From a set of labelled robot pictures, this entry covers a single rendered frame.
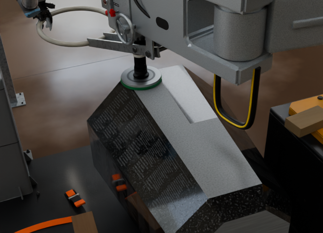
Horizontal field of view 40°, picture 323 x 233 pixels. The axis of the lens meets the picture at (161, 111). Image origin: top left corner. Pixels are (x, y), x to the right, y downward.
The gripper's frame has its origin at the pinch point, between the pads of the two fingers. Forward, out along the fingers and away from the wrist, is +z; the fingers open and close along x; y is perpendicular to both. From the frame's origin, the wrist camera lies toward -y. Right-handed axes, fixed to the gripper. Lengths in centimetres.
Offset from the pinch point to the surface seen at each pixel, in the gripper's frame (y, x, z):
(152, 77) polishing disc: 33, 86, -4
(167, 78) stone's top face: 27, 92, -1
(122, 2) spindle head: 42, 77, -49
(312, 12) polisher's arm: 54, 158, -64
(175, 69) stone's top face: 16, 93, -1
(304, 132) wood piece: 47, 166, -4
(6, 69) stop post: -20, -62, 60
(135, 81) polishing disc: 39, 79, -4
